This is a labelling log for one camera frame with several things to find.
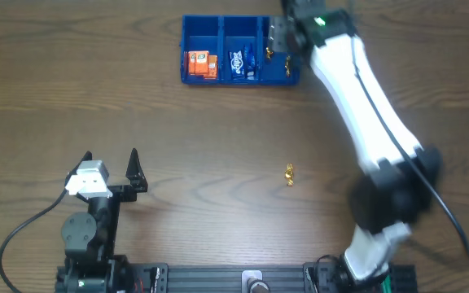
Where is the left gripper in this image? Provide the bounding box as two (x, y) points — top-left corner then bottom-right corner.
(64, 147), (150, 203)

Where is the orange candy box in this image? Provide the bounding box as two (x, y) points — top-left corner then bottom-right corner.
(188, 50), (210, 76)
(207, 55), (218, 80)

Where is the blue tray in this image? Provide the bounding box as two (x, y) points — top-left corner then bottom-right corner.
(180, 15), (301, 86)

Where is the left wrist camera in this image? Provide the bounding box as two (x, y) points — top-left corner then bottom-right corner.
(64, 159), (114, 200)

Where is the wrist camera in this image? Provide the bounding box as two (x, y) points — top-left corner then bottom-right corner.
(64, 159), (114, 200)
(268, 15), (289, 54)

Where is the mounting rail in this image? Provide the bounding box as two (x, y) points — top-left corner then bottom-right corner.
(55, 263), (419, 293)

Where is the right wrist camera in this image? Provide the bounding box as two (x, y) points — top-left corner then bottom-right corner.
(268, 15), (289, 54)

